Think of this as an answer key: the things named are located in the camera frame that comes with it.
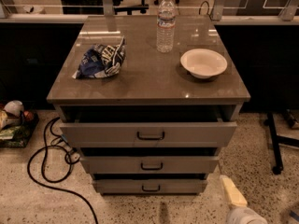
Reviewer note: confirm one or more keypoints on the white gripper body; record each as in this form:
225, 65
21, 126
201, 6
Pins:
246, 216

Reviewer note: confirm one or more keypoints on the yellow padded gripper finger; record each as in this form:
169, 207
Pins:
232, 194

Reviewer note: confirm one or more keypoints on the grey drawer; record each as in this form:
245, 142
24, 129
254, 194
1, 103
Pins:
149, 126
150, 184
148, 160

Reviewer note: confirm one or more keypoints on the grey drawer cabinet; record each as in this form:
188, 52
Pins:
147, 76

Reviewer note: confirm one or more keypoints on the grey bottom drawer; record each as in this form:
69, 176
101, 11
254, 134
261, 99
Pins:
150, 184

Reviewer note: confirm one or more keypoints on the grey top drawer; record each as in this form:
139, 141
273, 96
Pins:
149, 126

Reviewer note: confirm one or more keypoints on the black stand leg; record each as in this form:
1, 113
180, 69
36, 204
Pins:
276, 141

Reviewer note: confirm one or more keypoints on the white bowl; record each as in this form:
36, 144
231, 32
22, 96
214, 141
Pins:
203, 63

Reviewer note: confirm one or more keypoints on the blue crumpled chip bag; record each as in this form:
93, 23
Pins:
101, 61

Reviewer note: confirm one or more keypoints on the clear plastic water bottle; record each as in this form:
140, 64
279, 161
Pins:
166, 20

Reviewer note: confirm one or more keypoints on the pile of toy items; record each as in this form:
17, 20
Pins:
16, 124

